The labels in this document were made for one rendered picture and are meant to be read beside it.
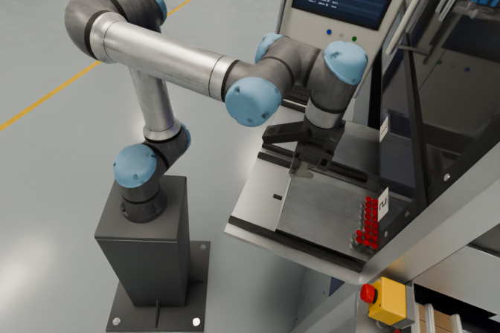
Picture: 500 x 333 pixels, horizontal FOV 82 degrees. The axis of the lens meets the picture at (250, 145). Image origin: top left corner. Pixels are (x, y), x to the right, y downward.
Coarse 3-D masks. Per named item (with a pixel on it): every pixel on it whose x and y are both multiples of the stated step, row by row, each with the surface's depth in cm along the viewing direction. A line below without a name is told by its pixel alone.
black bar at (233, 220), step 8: (232, 216) 86; (240, 224) 84; (248, 224) 85; (256, 224) 85; (256, 232) 84; (264, 232) 84; (272, 232) 84; (280, 240) 83; (288, 240) 83; (296, 240) 83; (296, 248) 83; (304, 248) 82; (312, 248) 82; (320, 256) 82; (328, 256) 81; (336, 256) 81; (336, 264) 82; (344, 264) 80; (352, 264) 80; (360, 264) 81; (360, 272) 80
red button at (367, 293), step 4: (364, 284) 67; (368, 284) 66; (364, 288) 66; (368, 288) 65; (372, 288) 65; (360, 292) 67; (364, 292) 65; (368, 292) 65; (372, 292) 65; (360, 296) 67; (364, 296) 65; (368, 296) 64; (372, 296) 64; (364, 300) 65; (368, 300) 64; (372, 300) 64
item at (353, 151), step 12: (348, 120) 122; (348, 132) 122; (360, 132) 123; (372, 132) 122; (348, 144) 117; (360, 144) 118; (372, 144) 119; (336, 156) 111; (348, 156) 112; (360, 156) 113; (372, 156) 114; (348, 168) 105; (360, 168) 108; (372, 168) 109; (372, 180) 105
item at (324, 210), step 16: (320, 176) 100; (288, 192) 97; (304, 192) 98; (320, 192) 98; (336, 192) 99; (352, 192) 100; (368, 192) 98; (288, 208) 92; (304, 208) 93; (320, 208) 94; (336, 208) 95; (352, 208) 96; (288, 224) 88; (304, 224) 89; (320, 224) 90; (336, 224) 90; (352, 224) 91; (304, 240) 83; (320, 240) 86; (336, 240) 87; (352, 256) 81; (368, 256) 85
